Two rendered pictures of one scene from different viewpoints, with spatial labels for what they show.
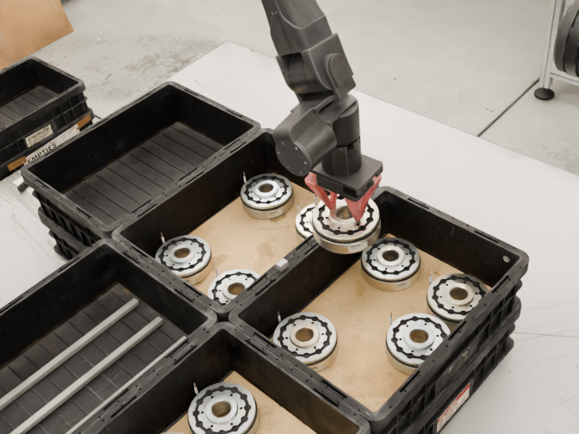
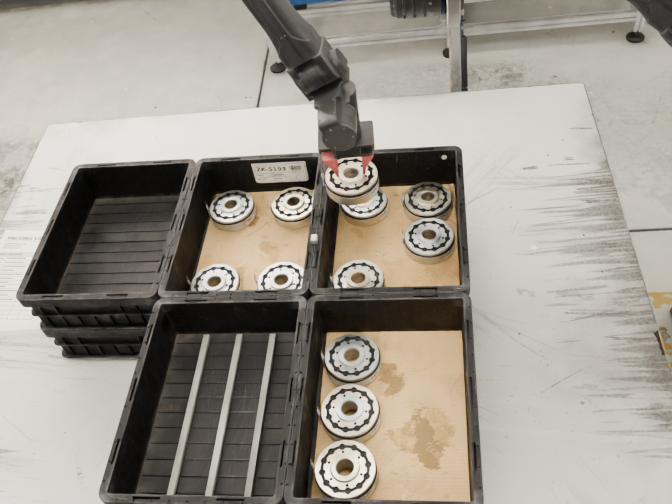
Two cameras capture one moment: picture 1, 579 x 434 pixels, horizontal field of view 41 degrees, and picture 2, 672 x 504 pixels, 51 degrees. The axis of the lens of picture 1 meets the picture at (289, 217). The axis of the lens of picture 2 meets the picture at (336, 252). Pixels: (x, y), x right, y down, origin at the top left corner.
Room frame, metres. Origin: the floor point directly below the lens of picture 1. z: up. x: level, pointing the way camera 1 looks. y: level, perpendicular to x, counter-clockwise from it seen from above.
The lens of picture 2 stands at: (0.06, 0.54, 1.97)
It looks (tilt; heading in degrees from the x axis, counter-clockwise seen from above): 49 degrees down; 325
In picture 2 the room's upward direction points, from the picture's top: 11 degrees counter-clockwise
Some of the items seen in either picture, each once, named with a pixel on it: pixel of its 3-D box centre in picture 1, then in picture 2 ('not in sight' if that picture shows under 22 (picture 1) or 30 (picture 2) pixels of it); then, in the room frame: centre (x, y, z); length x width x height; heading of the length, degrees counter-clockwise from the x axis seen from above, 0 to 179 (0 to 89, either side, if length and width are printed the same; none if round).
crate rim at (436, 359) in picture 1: (381, 291); (391, 218); (0.80, -0.13, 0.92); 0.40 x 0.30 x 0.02; 132
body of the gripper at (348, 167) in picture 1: (340, 153); (344, 127); (0.85, -0.08, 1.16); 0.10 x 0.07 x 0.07; 47
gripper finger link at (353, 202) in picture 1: (350, 193); (354, 155); (0.84, -0.09, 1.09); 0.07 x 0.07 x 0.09; 47
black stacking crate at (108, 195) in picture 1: (148, 171); (121, 243); (1.25, 0.27, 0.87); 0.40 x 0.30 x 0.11; 132
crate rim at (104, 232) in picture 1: (143, 151); (113, 228); (1.25, 0.27, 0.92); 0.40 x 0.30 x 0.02; 132
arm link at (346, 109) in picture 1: (335, 120); (340, 102); (0.84, -0.08, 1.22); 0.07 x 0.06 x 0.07; 135
